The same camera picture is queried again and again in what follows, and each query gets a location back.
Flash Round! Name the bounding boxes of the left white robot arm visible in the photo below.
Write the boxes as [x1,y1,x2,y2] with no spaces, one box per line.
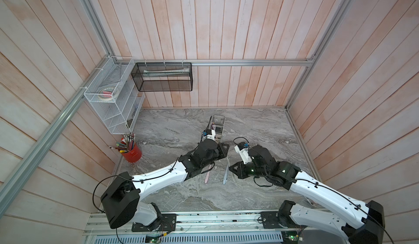
[100,139,230,232]

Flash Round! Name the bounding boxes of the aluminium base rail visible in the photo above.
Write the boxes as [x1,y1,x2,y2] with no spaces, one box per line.
[82,210,347,244]

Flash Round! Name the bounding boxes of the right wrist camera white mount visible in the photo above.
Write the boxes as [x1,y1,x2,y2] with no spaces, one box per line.
[235,141,252,164]

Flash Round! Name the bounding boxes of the pink toothbrush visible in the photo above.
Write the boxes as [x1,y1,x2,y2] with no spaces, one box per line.
[204,169,211,184]

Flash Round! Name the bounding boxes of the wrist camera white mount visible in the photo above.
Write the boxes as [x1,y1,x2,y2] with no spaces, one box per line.
[235,141,252,164]
[202,129,216,141]

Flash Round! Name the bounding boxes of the pens in red cup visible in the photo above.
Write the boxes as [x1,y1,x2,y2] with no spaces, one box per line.
[108,133,135,153]

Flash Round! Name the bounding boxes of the horizontal aluminium wall rail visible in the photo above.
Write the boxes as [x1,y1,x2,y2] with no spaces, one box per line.
[117,57,314,67]

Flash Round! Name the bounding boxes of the white wire mesh shelf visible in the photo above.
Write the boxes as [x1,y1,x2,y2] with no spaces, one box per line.
[84,56,145,135]

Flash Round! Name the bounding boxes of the left aluminium wall rail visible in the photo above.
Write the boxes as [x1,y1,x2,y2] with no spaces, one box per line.
[1,55,110,216]

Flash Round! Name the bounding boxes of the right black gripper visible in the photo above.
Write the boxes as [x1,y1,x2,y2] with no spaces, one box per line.
[228,160,269,180]

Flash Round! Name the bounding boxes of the red pen cup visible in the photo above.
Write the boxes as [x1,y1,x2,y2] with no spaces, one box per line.
[120,143,143,163]

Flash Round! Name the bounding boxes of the black wire mesh basket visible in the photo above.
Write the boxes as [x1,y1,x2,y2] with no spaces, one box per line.
[131,62,194,92]

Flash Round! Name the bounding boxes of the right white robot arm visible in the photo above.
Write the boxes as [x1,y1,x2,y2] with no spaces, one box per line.
[229,142,388,244]

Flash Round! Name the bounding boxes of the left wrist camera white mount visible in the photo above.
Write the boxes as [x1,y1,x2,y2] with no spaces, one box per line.
[202,129,216,141]

